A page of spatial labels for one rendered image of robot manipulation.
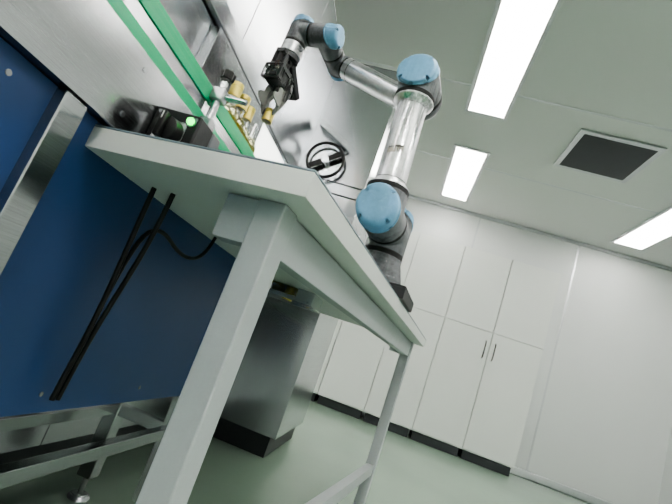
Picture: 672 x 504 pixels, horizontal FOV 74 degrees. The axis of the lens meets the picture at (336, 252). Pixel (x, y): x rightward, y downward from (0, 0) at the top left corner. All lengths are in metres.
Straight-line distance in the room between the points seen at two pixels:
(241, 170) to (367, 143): 1.96
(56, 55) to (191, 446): 0.47
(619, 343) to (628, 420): 0.81
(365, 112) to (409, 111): 1.29
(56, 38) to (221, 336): 0.39
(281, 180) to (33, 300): 0.40
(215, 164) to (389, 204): 0.64
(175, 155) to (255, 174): 0.12
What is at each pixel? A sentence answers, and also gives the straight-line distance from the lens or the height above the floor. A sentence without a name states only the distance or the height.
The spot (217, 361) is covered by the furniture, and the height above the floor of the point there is 0.51.
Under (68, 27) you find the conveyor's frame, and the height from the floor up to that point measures 0.81.
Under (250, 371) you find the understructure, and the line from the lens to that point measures 2.27.
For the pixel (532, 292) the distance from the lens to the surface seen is 5.23.
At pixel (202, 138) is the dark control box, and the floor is 0.81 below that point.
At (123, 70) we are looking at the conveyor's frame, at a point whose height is 0.83.
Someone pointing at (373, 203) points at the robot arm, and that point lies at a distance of 1.14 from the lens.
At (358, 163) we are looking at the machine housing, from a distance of 2.43.
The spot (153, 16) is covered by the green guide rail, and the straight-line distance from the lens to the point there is 0.80.
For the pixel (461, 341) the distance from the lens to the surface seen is 5.00.
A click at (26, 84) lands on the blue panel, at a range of 0.65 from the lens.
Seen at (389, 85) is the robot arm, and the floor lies 1.42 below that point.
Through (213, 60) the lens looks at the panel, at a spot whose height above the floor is 1.23.
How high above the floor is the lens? 0.57
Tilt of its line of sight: 12 degrees up
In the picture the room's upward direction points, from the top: 20 degrees clockwise
